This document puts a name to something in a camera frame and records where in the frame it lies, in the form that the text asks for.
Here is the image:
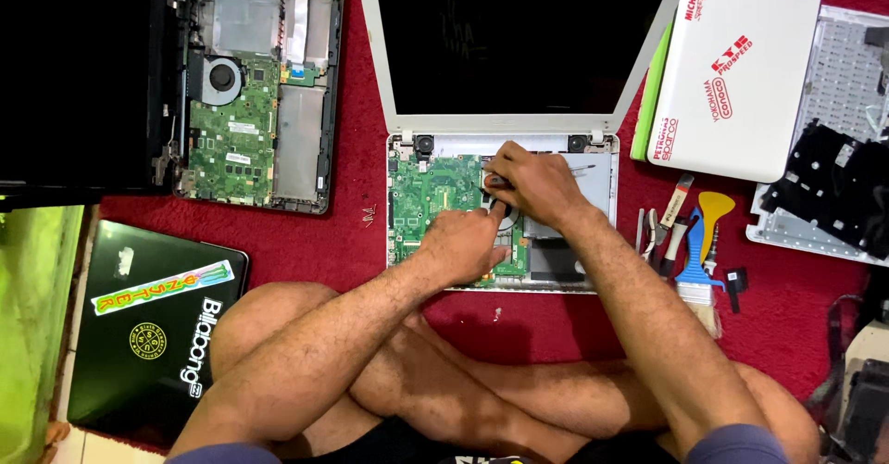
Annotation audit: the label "person's right hand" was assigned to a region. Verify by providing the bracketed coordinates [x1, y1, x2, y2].
[482, 140, 597, 234]

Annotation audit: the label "person's left hand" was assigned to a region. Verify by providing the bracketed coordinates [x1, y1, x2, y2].
[417, 201, 520, 289]

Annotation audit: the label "green motherboard in white laptop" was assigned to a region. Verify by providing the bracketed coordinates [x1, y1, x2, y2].
[388, 155, 530, 288]

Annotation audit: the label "opened white laptop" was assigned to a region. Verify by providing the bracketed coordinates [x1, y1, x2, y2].
[354, 0, 697, 295]

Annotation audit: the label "red carpet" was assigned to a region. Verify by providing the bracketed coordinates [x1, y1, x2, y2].
[97, 0, 889, 409]

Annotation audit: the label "flat light green case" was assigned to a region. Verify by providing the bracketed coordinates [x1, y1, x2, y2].
[629, 22, 676, 163]

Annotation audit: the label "yellow plastic pry tool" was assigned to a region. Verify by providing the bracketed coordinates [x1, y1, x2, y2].
[697, 191, 736, 262]

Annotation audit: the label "small silver screwdriver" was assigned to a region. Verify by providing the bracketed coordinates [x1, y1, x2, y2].
[703, 224, 720, 279]

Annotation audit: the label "closed white laptop, red stickers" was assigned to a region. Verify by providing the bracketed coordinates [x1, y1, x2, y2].
[646, 0, 822, 184]

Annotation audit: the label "person's left leg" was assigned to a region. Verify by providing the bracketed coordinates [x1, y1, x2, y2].
[208, 282, 626, 464]

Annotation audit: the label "person's leg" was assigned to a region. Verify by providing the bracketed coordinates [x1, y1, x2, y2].
[208, 282, 626, 464]
[347, 353, 825, 464]

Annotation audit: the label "person's black shorts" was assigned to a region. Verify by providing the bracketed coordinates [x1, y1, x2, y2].
[292, 415, 685, 464]

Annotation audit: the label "small black plastic part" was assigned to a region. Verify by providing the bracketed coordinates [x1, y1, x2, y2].
[722, 267, 749, 314]

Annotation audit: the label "green motherboard in black laptop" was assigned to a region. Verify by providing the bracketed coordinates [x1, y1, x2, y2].
[186, 54, 282, 207]

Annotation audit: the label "black round cooling fan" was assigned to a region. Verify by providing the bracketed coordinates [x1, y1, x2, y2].
[201, 57, 244, 107]

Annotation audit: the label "person's blue-grey shirt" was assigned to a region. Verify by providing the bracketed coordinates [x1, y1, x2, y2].
[165, 422, 791, 464]

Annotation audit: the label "person's right leg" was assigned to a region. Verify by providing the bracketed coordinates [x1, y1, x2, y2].
[347, 353, 825, 464]

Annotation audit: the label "white laptop keyboard cover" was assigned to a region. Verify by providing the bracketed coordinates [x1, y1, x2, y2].
[746, 4, 889, 268]

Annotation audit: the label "closed black laptop with stickers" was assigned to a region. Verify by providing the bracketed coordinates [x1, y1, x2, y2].
[66, 219, 251, 451]

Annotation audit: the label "heap of black equipment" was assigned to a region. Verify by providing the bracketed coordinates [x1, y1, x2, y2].
[804, 289, 889, 464]

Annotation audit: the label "opened black laptop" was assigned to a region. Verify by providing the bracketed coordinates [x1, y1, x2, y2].
[0, 0, 348, 216]

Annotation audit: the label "green translucent container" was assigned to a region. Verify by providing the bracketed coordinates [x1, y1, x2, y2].
[0, 203, 86, 464]

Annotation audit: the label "blue-handled paint brush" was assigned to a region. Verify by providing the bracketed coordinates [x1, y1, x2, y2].
[674, 207, 727, 339]

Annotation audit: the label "white flat ribbon cable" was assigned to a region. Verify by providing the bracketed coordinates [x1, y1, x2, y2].
[287, 0, 311, 70]

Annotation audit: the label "black plastic laptop frame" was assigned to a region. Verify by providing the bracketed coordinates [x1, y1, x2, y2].
[760, 119, 889, 261]

